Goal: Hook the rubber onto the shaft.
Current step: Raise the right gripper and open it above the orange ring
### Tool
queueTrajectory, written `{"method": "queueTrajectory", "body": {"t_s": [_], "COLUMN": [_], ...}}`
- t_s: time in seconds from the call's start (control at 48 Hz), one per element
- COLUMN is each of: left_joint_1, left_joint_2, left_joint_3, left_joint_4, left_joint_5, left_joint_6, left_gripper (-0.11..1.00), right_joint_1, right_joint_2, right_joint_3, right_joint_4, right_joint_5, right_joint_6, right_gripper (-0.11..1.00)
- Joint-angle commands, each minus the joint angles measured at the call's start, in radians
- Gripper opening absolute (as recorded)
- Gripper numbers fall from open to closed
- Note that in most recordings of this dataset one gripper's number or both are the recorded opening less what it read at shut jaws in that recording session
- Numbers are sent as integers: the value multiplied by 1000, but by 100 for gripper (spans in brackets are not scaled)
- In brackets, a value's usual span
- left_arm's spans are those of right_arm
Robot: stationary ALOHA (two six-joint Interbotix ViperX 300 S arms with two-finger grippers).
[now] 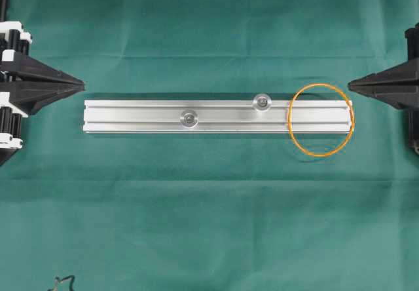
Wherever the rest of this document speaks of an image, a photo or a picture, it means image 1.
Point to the orange rubber band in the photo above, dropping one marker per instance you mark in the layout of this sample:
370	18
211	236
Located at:
290	126

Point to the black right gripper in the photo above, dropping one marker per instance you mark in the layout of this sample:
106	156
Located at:
402	74

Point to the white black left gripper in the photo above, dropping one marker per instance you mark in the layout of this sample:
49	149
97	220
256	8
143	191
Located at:
19	104

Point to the silver aluminium extrusion rail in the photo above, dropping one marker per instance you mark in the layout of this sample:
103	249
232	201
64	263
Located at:
215	117

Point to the silver grooved shaft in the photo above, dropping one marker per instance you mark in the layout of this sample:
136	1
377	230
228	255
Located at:
262	102
189	118

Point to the silver grooved shaft right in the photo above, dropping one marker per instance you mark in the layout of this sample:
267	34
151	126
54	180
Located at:
262	102

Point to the green table cloth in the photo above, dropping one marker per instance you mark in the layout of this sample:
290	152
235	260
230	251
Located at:
211	212

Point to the silver grooved shaft left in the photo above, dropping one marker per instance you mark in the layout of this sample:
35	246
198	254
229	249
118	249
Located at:
189	118

